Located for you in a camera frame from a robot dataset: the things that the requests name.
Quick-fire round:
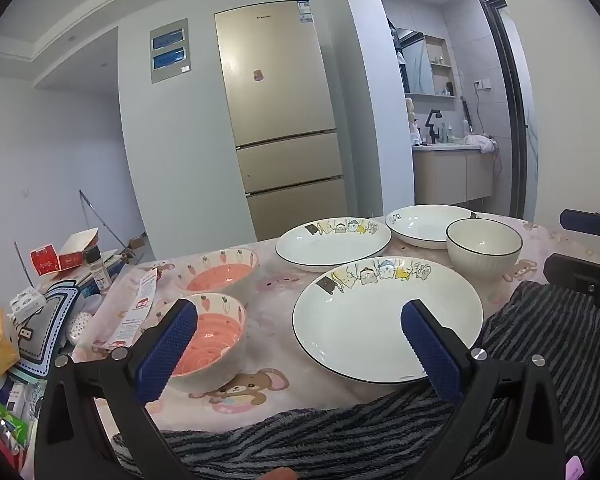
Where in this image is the metal pole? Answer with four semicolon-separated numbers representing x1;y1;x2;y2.
78;189;132;262

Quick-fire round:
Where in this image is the gold three-door fridge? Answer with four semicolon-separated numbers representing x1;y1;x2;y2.
214;0;349;242

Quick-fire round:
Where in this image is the pink carrot print bowl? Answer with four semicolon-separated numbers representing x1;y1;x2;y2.
184;248;260;295
166;292;248;394

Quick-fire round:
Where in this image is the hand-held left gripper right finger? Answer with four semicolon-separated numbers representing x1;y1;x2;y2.
400;299;566;480

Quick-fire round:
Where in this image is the black door frame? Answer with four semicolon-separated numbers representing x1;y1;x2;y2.
480;0;529;220

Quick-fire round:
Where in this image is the blonde doll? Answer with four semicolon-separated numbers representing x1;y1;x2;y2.
404;97;421;147

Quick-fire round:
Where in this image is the long paper leaflet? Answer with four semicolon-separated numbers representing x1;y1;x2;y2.
102;267;160;352

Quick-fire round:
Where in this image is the beige vanity cabinet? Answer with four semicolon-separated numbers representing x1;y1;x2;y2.
412;144;495;206

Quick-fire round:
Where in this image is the white ribbed bowl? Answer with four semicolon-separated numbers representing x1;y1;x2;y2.
446;218;523;281

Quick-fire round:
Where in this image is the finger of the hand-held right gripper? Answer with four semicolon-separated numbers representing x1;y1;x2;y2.
560;208;600;250
544;253;600;311

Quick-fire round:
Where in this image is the clear spice bottle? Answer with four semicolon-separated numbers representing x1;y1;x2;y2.
86;246;111;295

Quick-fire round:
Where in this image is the green packet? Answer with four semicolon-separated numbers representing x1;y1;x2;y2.
0;390;32;453

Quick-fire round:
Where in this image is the pink bear print tablecloth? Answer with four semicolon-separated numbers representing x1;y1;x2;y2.
72;215;600;431

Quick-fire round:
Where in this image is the white dotted pouch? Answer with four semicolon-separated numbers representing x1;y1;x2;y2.
67;310;94;347

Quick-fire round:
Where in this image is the open red white carton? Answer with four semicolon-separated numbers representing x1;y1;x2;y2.
58;228;100;269

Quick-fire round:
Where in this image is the black faucet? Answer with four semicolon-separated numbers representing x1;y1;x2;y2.
424;108;444;144

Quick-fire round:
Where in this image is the small pink object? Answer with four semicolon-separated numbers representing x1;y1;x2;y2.
564;454;589;480

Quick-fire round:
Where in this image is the pink towel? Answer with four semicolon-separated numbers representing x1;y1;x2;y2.
462;133;499;154

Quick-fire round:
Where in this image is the small red box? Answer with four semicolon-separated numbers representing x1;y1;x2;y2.
29;243;61;277

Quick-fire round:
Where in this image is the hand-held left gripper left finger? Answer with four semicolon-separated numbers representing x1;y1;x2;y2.
34;298;199;480

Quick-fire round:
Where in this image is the small white blue box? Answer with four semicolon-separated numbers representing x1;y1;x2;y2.
8;287;47;322

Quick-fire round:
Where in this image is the grey striped blanket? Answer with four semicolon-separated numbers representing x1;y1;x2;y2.
111;280;600;480

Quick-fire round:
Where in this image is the bathroom mirror cabinet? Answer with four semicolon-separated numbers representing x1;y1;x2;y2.
394;27;456;97

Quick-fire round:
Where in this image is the grey blue stitched mat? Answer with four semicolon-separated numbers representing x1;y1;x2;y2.
14;282;89;377

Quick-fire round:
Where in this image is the white cat print plate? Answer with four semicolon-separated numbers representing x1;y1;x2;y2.
385;204;481;250
275;216;392;274
293;256;483;385

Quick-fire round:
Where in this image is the grey wall electrical panel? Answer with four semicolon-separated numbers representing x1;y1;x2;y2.
149;17;190;85

